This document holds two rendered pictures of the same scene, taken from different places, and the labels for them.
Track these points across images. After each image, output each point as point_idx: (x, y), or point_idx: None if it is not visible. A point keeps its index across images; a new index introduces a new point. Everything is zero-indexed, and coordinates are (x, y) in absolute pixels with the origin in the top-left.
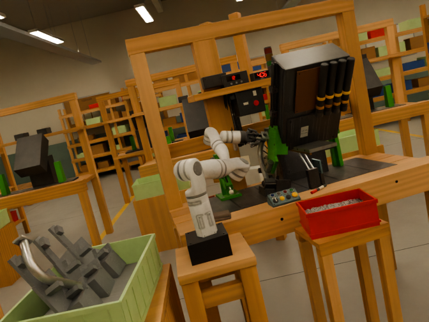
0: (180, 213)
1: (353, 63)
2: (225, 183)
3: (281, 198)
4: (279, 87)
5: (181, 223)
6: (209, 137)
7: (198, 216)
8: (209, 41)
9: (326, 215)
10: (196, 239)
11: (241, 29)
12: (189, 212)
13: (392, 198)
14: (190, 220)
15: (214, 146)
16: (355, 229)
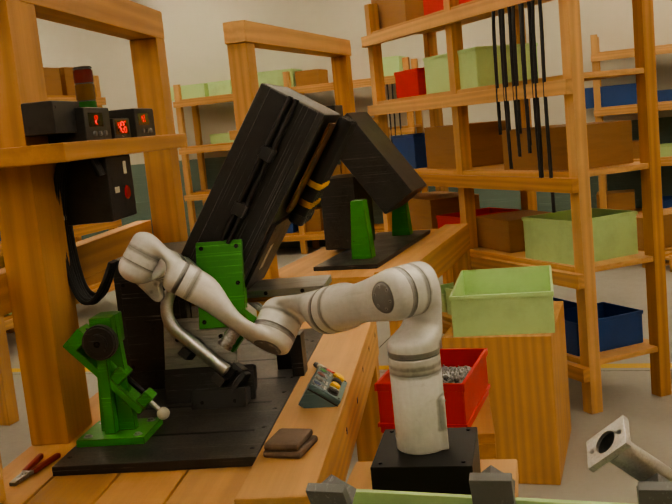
0: (72, 503)
1: (354, 129)
2: (131, 394)
3: (338, 385)
4: (285, 150)
5: (171, 503)
6: (165, 255)
7: (444, 397)
8: (29, 9)
9: (470, 383)
10: (448, 456)
11: (66, 6)
12: (93, 492)
13: (370, 379)
14: (170, 493)
15: (194, 278)
16: (481, 404)
